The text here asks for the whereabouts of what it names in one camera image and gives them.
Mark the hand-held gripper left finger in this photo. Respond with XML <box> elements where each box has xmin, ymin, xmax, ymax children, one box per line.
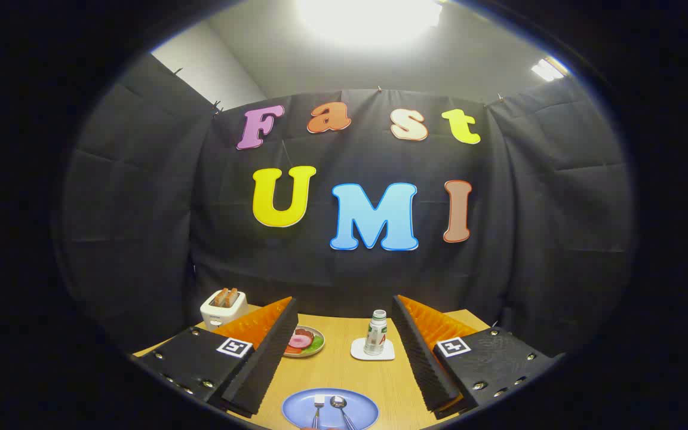
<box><xmin>132</xmin><ymin>296</ymin><xmax>300</xmax><ymax>419</ymax></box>

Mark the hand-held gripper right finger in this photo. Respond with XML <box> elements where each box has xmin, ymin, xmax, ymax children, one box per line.
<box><xmin>392</xmin><ymin>294</ymin><xmax>566</xmax><ymax>420</ymax></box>

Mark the spoon with checked handle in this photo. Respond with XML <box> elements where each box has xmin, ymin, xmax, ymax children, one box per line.
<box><xmin>330</xmin><ymin>395</ymin><xmax>357</xmax><ymax>430</ymax></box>

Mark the white square coaster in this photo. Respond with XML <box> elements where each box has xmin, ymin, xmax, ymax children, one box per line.
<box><xmin>351</xmin><ymin>338</ymin><xmax>396</xmax><ymax>361</ymax></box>

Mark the oval food plate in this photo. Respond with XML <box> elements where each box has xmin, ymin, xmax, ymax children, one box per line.
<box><xmin>283</xmin><ymin>325</ymin><xmax>325</xmax><ymax>358</ymax></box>

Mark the white bottle green cap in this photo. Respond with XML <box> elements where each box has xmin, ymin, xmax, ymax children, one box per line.
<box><xmin>364</xmin><ymin>309</ymin><xmax>388</xmax><ymax>357</ymax></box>

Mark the white toaster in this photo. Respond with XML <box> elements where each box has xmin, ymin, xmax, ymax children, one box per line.
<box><xmin>199</xmin><ymin>288</ymin><xmax>249</xmax><ymax>331</ymax></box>

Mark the blue round plate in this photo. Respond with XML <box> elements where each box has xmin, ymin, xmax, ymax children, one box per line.
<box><xmin>282</xmin><ymin>388</ymin><xmax>379</xmax><ymax>430</ymax></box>

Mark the small ceiling light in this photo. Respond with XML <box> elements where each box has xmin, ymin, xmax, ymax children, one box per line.
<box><xmin>530</xmin><ymin>57</ymin><xmax>567</xmax><ymax>82</ymax></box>

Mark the large ceiling light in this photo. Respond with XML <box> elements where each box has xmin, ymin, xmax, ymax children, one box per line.
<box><xmin>296</xmin><ymin>0</ymin><xmax>443</xmax><ymax>48</ymax></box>

